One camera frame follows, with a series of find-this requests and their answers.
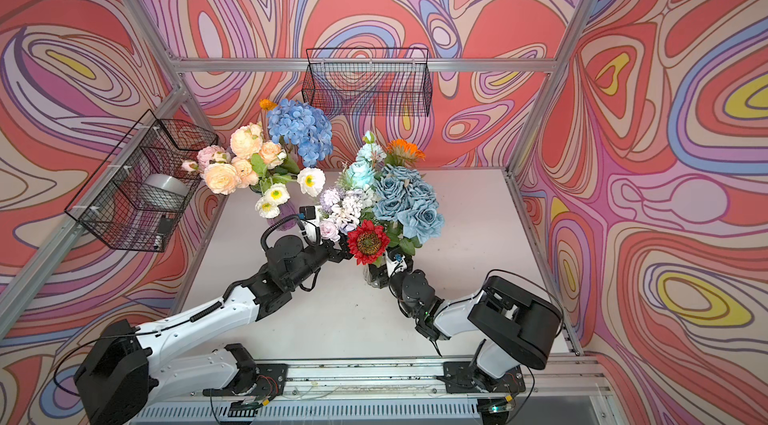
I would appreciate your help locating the teal white bouquet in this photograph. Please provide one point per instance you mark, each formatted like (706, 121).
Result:
(407, 207)

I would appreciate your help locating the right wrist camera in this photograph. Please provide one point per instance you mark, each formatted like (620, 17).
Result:
(397, 261)

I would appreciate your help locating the black wire basket back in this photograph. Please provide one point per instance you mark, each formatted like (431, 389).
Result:
(369, 81)

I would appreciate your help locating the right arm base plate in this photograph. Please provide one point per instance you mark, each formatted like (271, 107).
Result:
(465, 377)

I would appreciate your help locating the clear ribbed glass vase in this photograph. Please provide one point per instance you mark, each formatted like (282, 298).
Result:
(376, 276)

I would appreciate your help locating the orange poppy flower stem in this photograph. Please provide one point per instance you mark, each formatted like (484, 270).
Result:
(266, 106)

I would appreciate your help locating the peach rose flower stem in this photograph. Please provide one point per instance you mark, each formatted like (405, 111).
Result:
(242, 173)

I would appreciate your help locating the blue purple glass vase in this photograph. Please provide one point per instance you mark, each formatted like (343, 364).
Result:
(286, 209)

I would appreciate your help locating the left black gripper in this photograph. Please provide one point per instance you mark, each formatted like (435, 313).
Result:
(334, 248)

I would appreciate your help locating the pink rose flower stem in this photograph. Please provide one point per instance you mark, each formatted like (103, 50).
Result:
(205, 157)

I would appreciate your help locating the pale blue rose stem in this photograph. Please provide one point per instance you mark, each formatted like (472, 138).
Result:
(361, 174)

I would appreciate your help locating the small black device in basket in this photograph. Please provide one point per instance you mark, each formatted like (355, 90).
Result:
(165, 226)

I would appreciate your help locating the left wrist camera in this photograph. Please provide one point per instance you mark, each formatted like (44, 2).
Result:
(309, 223)

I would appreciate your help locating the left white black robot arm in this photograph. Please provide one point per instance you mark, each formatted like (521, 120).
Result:
(132, 366)

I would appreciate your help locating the black wire basket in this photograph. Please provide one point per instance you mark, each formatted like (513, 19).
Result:
(112, 208)
(369, 81)

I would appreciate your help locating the lilac white mixed bouquet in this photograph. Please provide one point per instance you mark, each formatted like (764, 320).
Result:
(341, 212)

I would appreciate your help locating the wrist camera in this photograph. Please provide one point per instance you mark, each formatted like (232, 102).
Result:
(309, 223)
(397, 261)

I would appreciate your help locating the white yellow-centred poppy stem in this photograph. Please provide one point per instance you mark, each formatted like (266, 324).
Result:
(278, 189)

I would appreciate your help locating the black wire basket left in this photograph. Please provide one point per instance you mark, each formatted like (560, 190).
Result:
(112, 208)

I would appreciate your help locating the cream rose flower stem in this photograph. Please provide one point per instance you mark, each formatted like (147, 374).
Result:
(247, 140)

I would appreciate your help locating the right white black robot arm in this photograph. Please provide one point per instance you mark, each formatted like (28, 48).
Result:
(518, 327)

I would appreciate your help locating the blue hydrangea flower stem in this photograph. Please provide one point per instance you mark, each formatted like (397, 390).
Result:
(305, 127)

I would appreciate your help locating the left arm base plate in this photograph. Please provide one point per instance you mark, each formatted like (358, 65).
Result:
(262, 381)

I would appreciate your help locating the white tape roll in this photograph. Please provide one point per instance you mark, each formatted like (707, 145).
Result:
(163, 187)

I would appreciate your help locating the orange gerbera flower stem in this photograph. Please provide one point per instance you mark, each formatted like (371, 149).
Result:
(400, 152)

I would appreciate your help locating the red sunflower stem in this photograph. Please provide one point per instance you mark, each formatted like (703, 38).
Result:
(367, 242)

